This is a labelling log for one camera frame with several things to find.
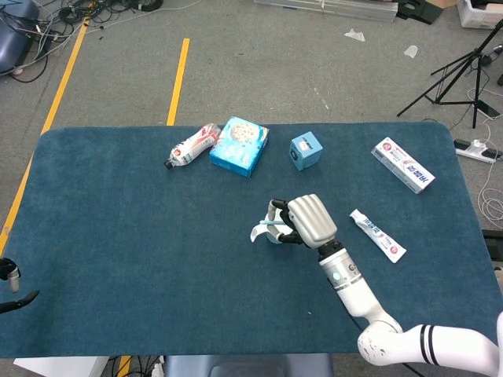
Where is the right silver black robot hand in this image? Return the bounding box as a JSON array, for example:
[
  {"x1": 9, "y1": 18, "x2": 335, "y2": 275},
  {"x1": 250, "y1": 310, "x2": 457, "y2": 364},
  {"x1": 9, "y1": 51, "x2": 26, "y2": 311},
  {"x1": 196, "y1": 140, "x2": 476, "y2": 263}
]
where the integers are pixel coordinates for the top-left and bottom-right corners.
[{"x1": 267, "y1": 193, "x2": 339, "y2": 250}]

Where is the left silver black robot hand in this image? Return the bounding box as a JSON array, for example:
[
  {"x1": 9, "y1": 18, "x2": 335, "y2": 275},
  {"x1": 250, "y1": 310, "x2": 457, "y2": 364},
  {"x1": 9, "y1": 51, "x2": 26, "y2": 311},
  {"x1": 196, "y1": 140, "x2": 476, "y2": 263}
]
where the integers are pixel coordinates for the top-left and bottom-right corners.
[{"x1": 0, "y1": 257, "x2": 40, "y2": 315}]

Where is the white toothpaste tube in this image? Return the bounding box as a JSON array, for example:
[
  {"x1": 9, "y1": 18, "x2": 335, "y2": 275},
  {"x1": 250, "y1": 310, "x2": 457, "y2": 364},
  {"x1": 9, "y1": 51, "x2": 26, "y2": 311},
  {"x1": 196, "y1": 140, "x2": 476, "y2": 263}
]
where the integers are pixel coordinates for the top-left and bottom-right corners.
[{"x1": 349, "y1": 208, "x2": 408, "y2": 265}]

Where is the white toothpaste carton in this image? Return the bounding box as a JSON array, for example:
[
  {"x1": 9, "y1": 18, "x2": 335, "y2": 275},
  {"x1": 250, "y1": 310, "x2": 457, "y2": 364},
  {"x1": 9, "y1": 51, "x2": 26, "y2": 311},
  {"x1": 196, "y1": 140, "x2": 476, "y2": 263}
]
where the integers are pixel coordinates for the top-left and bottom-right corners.
[{"x1": 370, "y1": 136, "x2": 436, "y2": 195}]

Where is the small blue cube box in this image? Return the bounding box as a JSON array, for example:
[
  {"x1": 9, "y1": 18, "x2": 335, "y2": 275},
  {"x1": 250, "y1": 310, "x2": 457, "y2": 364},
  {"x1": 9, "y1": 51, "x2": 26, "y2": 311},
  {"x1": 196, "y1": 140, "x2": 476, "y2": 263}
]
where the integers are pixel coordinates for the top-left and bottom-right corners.
[{"x1": 288, "y1": 131, "x2": 324, "y2": 172}]

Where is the blue cookie box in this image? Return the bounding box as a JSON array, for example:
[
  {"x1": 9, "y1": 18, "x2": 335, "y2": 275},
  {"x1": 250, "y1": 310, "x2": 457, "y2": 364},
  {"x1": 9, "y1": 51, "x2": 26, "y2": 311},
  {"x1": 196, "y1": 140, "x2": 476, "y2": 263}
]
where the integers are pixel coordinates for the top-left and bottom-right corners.
[{"x1": 208, "y1": 115, "x2": 270, "y2": 179}]

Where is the white box under table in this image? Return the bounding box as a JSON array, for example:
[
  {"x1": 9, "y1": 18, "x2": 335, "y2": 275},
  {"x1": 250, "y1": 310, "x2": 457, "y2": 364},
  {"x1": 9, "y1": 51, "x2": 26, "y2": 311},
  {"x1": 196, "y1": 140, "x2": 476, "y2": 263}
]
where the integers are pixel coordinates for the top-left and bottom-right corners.
[{"x1": 13, "y1": 355, "x2": 110, "y2": 377}]

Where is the blue table mat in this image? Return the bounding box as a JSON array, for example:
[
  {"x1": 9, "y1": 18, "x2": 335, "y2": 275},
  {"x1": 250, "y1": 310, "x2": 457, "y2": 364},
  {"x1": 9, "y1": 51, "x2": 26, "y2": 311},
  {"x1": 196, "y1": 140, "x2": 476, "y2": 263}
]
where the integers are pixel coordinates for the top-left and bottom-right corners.
[{"x1": 0, "y1": 121, "x2": 497, "y2": 359}]

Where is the plastic bottle red white label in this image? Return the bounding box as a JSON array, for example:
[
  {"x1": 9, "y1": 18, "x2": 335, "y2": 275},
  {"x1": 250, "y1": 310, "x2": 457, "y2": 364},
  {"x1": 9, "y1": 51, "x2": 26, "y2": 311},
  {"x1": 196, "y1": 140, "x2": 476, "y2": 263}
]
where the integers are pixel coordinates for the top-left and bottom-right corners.
[{"x1": 163, "y1": 123, "x2": 222, "y2": 170}]

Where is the white power strip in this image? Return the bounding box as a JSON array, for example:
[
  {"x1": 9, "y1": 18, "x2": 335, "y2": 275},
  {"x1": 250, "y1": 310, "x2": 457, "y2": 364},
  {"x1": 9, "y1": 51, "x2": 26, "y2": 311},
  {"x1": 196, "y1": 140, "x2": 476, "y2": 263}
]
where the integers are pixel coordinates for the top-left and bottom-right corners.
[{"x1": 453, "y1": 138, "x2": 498, "y2": 164}]

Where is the black flat device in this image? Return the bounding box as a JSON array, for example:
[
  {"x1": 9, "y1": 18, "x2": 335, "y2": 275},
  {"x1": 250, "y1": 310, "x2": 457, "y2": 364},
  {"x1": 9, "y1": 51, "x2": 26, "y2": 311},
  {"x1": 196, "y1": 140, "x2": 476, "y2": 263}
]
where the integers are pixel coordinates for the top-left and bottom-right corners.
[{"x1": 477, "y1": 100, "x2": 502, "y2": 119}]

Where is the black tripod stand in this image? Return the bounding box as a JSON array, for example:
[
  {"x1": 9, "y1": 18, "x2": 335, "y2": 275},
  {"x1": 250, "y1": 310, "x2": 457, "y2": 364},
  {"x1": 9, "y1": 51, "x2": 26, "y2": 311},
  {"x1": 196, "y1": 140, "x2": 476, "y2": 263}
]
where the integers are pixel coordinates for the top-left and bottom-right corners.
[{"x1": 396, "y1": 17, "x2": 503, "y2": 130}]

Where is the dark blue machine base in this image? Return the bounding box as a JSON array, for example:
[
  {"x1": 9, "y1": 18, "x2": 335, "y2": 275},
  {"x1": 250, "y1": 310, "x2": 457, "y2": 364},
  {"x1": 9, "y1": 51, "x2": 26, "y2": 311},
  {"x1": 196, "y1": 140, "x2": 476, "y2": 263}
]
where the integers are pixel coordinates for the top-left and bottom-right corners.
[{"x1": 0, "y1": 0, "x2": 40, "y2": 75}]

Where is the black foam piece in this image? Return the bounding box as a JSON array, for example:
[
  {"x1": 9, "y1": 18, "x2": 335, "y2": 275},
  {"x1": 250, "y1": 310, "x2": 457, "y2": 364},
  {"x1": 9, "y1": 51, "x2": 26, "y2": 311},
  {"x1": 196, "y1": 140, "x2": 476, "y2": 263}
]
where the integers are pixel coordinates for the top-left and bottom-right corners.
[{"x1": 395, "y1": 0, "x2": 447, "y2": 25}]

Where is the white plastic bin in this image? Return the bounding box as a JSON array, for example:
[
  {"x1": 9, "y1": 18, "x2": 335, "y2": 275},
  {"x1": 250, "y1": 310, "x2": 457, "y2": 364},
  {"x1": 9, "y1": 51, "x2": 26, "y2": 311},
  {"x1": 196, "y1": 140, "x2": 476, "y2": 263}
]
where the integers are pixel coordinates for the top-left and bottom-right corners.
[{"x1": 456, "y1": 0, "x2": 503, "y2": 31}]

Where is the white cup with handle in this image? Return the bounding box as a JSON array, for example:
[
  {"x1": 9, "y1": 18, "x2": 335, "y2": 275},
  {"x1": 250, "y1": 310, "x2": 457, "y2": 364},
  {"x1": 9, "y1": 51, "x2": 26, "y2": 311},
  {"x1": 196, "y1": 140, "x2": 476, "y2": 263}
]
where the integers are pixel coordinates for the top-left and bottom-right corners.
[{"x1": 250, "y1": 210, "x2": 296, "y2": 245}]

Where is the black cable tangle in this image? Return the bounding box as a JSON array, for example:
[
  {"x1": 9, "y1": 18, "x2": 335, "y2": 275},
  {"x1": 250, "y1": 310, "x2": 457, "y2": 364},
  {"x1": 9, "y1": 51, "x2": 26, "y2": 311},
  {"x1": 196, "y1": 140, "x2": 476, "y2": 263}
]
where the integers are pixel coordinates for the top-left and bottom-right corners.
[{"x1": 0, "y1": 0, "x2": 166, "y2": 83}]

